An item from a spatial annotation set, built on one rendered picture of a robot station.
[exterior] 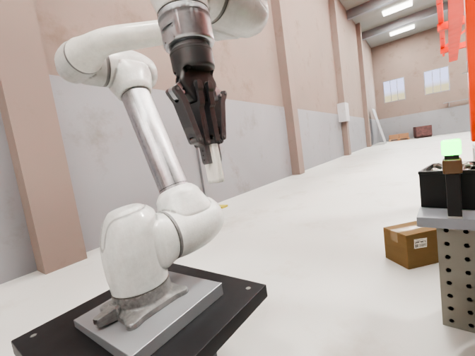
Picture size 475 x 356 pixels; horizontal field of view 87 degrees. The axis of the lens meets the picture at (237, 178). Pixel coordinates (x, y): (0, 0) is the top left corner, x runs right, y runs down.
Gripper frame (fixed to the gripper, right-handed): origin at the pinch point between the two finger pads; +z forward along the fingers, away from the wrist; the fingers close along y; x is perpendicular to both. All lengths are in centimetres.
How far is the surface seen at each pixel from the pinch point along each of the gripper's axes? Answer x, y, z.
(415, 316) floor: 18, -72, 72
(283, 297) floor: -32, -60, 70
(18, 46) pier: -201, -26, -108
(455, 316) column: 30, -71, 68
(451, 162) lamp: 33, -52, 12
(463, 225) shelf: 34, -52, 29
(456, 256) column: 32, -71, 46
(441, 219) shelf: 30, -52, 27
